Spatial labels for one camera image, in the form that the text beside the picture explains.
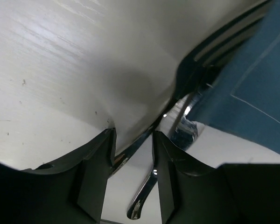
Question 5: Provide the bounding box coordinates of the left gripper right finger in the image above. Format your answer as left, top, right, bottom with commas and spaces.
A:
153, 131, 280, 224

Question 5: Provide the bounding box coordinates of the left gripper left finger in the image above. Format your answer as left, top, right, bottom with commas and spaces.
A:
0, 128, 117, 224

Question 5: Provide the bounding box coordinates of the silver fork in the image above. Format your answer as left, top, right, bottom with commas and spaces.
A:
109, 0, 273, 176

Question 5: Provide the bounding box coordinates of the blue beige cloth placemat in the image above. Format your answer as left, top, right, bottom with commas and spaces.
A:
189, 0, 280, 154

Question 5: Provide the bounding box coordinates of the silver knife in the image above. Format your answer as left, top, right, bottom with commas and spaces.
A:
126, 89, 205, 220

